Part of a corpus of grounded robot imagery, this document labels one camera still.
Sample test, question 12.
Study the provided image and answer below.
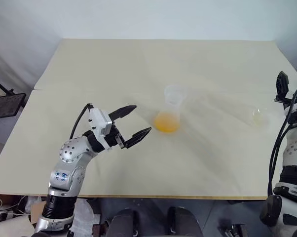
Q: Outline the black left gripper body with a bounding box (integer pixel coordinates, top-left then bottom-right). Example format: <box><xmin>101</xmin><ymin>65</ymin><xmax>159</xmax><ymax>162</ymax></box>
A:
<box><xmin>104</xmin><ymin>121</ymin><xmax>127</xmax><ymax>150</ymax></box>

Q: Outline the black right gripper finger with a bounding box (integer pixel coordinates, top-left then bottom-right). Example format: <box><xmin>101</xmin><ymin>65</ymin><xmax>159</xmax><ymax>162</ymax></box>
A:
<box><xmin>273</xmin><ymin>71</ymin><xmax>293</xmax><ymax>104</ymax></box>

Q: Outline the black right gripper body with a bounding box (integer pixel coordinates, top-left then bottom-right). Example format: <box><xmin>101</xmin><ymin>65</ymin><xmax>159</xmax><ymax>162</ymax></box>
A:
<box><xmin>283</xmin><ymin>95</ymin><xmax>294</xmax><ymax>110</ymax></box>

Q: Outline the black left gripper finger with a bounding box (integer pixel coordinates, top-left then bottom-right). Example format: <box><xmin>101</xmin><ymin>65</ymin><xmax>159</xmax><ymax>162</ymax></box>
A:
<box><xmin>108</xmin><ymin>105</ymin><xmax>137</xmax><ymax>122</ymax></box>
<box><xmin>123</xmin><ymin>127</ymin><xmax>152</xmax><ymax>149</ymax></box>

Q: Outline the clear plastic cup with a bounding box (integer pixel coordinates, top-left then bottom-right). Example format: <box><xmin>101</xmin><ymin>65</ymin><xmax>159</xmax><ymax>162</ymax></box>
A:
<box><xmin>246</xmin><ymin>104</ymin><xmax>267</xmax><ymax>129</ymax></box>

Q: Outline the large clear flask orange liquid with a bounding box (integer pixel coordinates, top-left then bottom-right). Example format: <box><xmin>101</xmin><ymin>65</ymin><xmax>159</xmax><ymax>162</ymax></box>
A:
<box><xmin>153</xmin><ymin>84</ymin><xmax>188</xmax><ymax>135</ymax></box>

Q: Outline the white plastic bag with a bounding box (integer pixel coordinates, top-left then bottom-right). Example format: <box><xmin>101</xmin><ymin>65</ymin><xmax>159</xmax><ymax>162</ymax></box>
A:
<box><xmin>71</xmin><ymin>198</ymin><xmax>96</xmax><ymax>235</ymax></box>

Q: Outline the dark rounded shape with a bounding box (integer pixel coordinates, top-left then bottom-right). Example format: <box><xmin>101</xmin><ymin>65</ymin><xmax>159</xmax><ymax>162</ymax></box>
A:
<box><xmin>167</xmin><ymin>206</ymin><xmax>204</xmax><ymax>237</ymax></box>
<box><xmin>110</xmin><ymin>208</ymin><xmax>141</xmax><ymax>237</ymax></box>

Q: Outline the brown cardboard box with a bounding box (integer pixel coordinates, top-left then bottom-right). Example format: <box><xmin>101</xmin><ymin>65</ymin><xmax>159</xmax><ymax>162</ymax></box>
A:
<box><xmin>29</xmin><ymin>200</ymin><xmax>48</xmax><ymax>224</ymax></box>

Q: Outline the black tablet screen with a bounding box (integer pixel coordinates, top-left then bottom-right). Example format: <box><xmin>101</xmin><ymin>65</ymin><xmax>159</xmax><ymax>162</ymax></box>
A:
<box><xmin>0</xmin><ymin>92</ymin><xmax>26</xmax><ymax>120</ymax></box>

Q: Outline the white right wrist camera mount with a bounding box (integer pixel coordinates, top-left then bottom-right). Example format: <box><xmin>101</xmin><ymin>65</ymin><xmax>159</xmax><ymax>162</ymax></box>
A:
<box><xmin>284</xmin><ymin>98</ymin><xmax>297</xmax><ymax>125</ymax></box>

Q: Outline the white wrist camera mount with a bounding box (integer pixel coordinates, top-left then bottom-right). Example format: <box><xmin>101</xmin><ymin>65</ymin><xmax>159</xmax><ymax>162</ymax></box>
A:
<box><xmin>284</xmin><ymin>98</ymin><xmax>297</xmax><ymax>125</ymax></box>
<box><xmin>88</xmin><ymin>107</ymin><xmax>112</xmax><ymax>151</ymax></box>

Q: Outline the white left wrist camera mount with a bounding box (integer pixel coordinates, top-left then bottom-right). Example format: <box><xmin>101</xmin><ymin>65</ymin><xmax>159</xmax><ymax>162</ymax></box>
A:
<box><xmin>88</xmin><ymin>107</ymin><xmax>112</xmax><ymax>151</ymax></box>

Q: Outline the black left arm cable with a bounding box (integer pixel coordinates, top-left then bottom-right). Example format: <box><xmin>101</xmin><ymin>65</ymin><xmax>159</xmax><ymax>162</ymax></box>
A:
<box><xmin>69</xmin><ymin>102</ymin><xmax>94</xmax><ymax>139</ymax></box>

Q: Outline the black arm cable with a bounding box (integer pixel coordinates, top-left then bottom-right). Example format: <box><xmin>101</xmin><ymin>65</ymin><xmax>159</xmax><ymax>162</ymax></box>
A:
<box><xmin>266</xmin><ymin>83</ymin><xmax>297</xmax><ymax>198</ymax></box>
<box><xmin>69</xmin><ymin>102</ymin><xmax>94</xmax><ymax>139</ymax></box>

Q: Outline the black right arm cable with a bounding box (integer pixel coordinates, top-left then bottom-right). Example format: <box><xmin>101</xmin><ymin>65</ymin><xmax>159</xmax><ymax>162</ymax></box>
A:
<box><xmin>266</xmin><ymin>83</ymin><xmax>297</xmax><ymax>198</ymax></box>

